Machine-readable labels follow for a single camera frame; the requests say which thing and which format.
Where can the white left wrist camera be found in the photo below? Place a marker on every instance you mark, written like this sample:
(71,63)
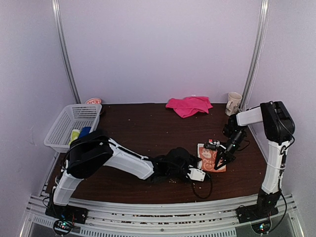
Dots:
(196,174)

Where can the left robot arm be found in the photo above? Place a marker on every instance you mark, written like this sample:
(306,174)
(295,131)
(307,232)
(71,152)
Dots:
(87,154)

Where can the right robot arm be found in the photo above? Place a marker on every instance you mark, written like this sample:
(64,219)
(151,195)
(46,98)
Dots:
(279,129)

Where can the blue rolled towel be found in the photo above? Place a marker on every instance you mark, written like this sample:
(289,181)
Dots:
(85,130)

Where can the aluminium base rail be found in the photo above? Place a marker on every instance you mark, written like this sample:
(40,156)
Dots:
(200,219)

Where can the red white bowl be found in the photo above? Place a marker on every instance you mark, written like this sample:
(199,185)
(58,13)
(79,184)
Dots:
(94,101)

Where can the orange bunny towel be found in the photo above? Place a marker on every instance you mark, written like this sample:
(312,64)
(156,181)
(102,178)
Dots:
(208,158)

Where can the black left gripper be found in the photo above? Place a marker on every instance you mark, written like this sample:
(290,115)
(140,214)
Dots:
(193,160)

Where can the left aluminium post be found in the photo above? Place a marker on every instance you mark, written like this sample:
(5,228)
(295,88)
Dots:
(63,46)

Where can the beige printed mug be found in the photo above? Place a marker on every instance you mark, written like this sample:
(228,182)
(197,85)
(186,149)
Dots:
(233,103)

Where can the right aluminium post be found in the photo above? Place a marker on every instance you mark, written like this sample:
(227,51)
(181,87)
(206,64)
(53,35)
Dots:
(261,29)

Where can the white plastic basket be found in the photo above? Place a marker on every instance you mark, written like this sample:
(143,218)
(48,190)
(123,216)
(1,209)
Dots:
(75,116)

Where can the aluminium post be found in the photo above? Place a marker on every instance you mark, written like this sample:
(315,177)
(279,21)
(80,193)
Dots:
(261,29)
(63,46)

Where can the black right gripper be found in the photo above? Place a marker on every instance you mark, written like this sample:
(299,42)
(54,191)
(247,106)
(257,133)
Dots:
(226,158)

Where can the pink towel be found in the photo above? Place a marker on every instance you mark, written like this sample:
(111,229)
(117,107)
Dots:
(189,106)

